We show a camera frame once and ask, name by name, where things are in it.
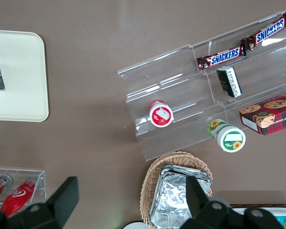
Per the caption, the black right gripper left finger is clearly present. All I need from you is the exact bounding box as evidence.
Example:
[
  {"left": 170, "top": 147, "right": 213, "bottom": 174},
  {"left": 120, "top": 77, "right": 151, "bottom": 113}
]
[{"left": 19, "top": 176, "right": 80, "bottom": 229}]

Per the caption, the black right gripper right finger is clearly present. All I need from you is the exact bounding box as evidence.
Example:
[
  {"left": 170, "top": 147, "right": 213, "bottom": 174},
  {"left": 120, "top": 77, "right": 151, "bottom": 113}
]
[{"left": 181, "top": 177, "right": 232, "bottom": 229}]

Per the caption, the oval tan wicker basket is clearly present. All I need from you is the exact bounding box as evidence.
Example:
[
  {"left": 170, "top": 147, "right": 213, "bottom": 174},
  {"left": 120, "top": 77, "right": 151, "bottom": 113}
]
[{"left": 140, "top": 150, "right": 214, "bottom": 228}]

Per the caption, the white rectangular snack tray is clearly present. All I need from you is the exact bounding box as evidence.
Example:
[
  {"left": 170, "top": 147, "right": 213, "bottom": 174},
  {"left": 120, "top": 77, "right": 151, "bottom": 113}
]
[{"left": 229, "top": 203, "right": 286, "bottom": 229}]

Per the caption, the beige plastic tray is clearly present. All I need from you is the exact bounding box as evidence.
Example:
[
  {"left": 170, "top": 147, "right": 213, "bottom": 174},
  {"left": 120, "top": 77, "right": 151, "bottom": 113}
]
[{"left": 0, "top": 29, "right": 50, "bottom": 123}]

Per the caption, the aluminium foil container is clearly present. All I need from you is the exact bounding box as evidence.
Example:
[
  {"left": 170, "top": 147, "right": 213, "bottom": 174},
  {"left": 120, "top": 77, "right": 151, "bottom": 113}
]
[
  {"left": 150, "top": 167, "right": 212, "bottom": 226},
  {"left": 149, "top": 164, "right": 213, "bottom": 191}
]

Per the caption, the clear acrylic bottle rack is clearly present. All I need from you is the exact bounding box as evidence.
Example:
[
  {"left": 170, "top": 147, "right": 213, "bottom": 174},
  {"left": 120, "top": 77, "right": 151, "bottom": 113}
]
[{"left": 0, "top": 167, "right": 47, "bottom": 211}]

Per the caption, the green lidded sunflower jar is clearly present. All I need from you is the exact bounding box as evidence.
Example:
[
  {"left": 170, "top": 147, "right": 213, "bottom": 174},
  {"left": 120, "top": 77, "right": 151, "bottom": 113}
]
[{"left": 206, "top": 118, "right": 247, "bottom": 153}]

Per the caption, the blue snack packet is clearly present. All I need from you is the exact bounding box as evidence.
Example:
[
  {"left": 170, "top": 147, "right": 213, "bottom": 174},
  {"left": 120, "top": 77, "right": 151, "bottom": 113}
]
[{"left": 274, "top": 215, "right": 286, "bottom": 228}]

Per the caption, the red lidded jar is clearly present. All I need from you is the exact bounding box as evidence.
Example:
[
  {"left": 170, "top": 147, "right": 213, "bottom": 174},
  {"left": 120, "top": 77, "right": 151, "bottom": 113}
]
[{"left": 148, "top": 99, "right": 175, "bottom": 128}]

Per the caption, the red tartan cookie box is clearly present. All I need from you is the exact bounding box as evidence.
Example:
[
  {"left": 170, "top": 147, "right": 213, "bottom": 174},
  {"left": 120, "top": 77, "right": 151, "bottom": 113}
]
[{"left": 238, "top": 90, "right": 286, "bottom": 136}]

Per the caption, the clear acrylic step shelf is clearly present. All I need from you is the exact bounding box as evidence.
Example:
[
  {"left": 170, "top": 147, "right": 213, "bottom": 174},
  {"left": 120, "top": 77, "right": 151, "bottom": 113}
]
[{"left": 117, "top": 9, "right": 286, "bottom": 161}]

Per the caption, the small black white-sided box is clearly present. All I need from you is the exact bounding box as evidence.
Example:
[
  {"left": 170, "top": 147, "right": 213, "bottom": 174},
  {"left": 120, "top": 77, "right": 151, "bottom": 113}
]
[{"left": 216, "top": 66, "right": 243, "bottom": 99}]

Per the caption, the Snickers chocolate bar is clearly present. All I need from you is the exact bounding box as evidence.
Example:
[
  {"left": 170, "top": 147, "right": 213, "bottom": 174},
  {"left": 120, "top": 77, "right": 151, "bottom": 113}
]
[
  {"left": 196, "top": 45, "right": 244, "bottom": 73},
  {"left": 240, "top": 16, "right": 286, "bottom": 56}
]

